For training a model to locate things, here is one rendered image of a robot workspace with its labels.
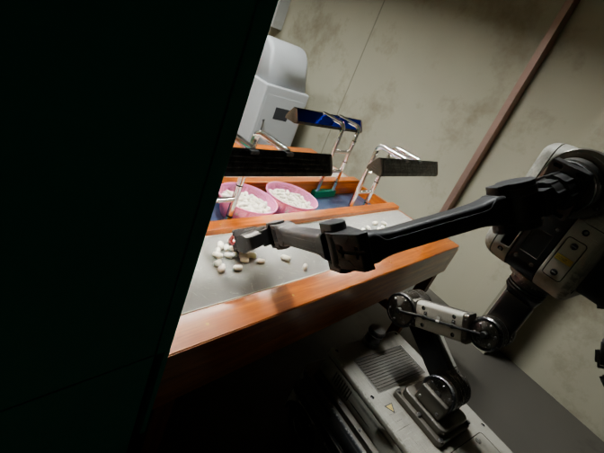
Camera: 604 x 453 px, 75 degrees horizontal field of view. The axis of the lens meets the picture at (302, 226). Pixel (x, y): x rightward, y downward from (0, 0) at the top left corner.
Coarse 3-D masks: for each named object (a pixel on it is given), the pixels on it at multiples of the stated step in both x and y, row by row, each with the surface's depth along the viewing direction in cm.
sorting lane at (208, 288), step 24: (360, 216) 207; (384, 216) 221; (216, 240) 135; (240, 264) 128; (264, 264) 133; (288, 264) 139; (312, 264) 145; (192, 288) 109; (216, 288) 113; (240, 288) 117; (264, 288) 122
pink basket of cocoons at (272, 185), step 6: (270, 186) 192; (276, 186) 197; (282, 186) 199; (288, 186) 200; (294, 186) 200; (270, 192) 181; (294, 192) 201; (300, 192) 200; (306, 192) 199; (276, 198) 178; (306, 198) 199; (312, 198) 197; (282, 204) 178; (288, 204) 177; (312, 204) 195; (282, 210) 180; (294, 210) 179; (306, 210) 182
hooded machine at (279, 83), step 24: (264, 48) 388; (288, 48) 393; (264, 72) 388; (288, 72) 395; (264, 96) 384; (288, 96) 399; (264, 120) 400; (288, 120) 416; (264, 144) 416; (288, 144) 433
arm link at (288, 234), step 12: (276, 228) 113; (288, 228) 108; (300, 228) 103; (312, 228) 99; (324, 228) 84; (336, 228) 81; (276, 240) 117; (288, 240) 106; (300, 240) 97; (312, 240) 90; (324, 240) 86; (312, 252) 93; (324, 252) 86
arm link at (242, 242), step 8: (272, 224) 117; (248, 232) 118; (256, 232) 118; (264, 232) 117; (240, 240) 116; (248, 240) 114; (256, 240) 115; (264, 240) 117; (272, 240) 120; (240, 248) 117; (248, 248) 115; (280, 248) 118
